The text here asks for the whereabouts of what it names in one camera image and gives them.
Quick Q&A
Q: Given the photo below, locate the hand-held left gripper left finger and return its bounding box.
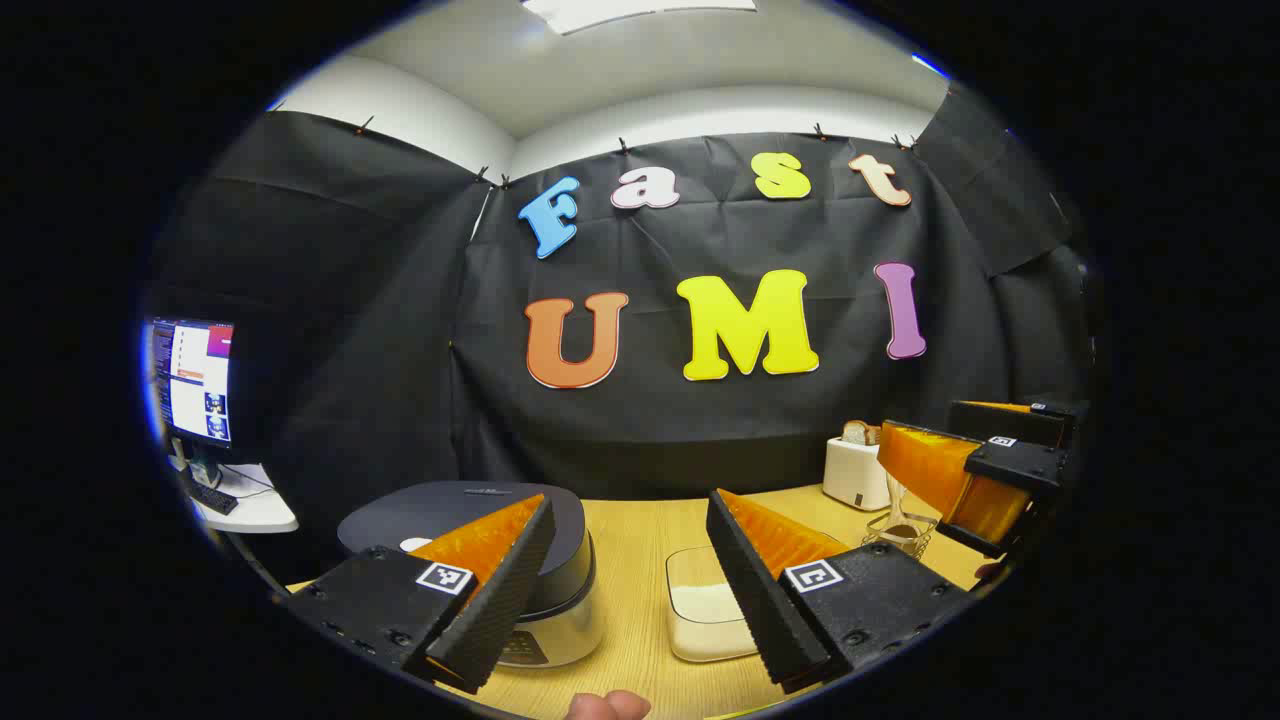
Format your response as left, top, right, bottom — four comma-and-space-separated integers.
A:
285, 492, 558, 696

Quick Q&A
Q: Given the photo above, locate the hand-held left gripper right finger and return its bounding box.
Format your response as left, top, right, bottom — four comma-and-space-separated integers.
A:
705, 488, 976, 694

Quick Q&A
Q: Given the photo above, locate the white rice container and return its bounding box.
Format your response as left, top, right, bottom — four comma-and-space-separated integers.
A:
665, 545, 761, 663

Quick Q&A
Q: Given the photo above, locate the wire chopstick holder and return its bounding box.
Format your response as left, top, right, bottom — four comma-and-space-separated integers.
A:
862, 508, 941, 559

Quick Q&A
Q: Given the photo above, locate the black silver rice cooker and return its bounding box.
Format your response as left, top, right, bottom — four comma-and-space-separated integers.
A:
337, 480, 604, 669

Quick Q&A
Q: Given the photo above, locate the white toaster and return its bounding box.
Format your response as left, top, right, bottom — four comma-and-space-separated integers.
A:
822, 435, 893, 511

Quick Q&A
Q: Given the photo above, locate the white side table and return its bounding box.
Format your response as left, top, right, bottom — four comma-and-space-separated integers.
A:
180, 460, 299, 591

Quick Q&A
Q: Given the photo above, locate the black backdrop cloth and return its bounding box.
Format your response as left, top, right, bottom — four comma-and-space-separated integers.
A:
150, 85, 1101, 561

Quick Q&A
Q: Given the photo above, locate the black keyboard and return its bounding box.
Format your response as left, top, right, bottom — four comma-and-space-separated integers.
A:
183, 478, 241, 517

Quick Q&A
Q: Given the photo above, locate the computer monitor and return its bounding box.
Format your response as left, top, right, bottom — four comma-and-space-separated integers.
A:
145, 315, 238, 451

